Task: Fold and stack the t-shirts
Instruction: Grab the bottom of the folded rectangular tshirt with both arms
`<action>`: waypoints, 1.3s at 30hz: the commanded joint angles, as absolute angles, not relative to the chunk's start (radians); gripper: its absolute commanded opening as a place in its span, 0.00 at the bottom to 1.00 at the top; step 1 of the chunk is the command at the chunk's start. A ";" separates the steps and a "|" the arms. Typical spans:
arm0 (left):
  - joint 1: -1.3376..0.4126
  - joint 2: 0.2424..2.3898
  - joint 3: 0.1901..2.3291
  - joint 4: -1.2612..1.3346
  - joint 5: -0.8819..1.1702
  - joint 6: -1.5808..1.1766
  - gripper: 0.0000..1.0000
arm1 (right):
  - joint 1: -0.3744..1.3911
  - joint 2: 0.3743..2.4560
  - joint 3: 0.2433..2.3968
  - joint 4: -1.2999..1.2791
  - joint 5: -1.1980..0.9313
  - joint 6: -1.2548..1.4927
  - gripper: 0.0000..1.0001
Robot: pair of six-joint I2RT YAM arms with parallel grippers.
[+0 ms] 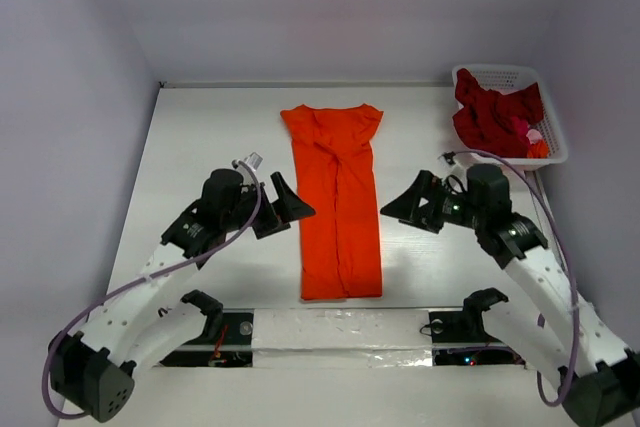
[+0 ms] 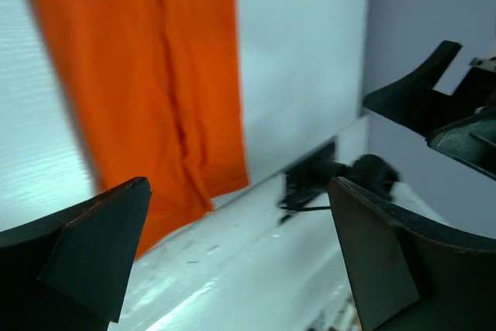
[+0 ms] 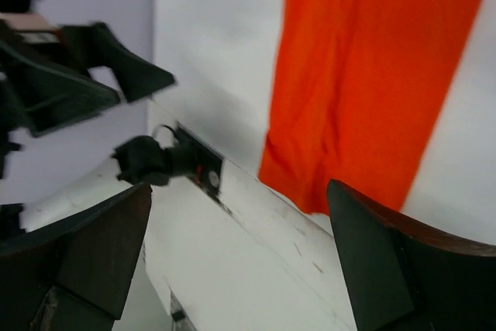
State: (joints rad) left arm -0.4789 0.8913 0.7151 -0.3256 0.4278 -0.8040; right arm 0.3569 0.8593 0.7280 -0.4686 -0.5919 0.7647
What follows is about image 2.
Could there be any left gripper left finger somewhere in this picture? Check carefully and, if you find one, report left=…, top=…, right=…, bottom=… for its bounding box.
left=1, top=178, right=152, bottom=331

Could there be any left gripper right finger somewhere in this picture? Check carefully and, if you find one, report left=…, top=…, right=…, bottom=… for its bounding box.
left=329, top=178, right=495, bottom=330

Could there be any orange t shirt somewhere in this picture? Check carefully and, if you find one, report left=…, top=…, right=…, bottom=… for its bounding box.
left=31, top=0, right=249, bottom=254

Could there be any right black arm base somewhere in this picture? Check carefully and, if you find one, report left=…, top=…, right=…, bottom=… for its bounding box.
left=277, top=140, right=402, bottom=226

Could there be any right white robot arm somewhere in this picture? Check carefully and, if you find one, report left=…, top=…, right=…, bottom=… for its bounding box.
left=363, top=40, right=495, bottom=178

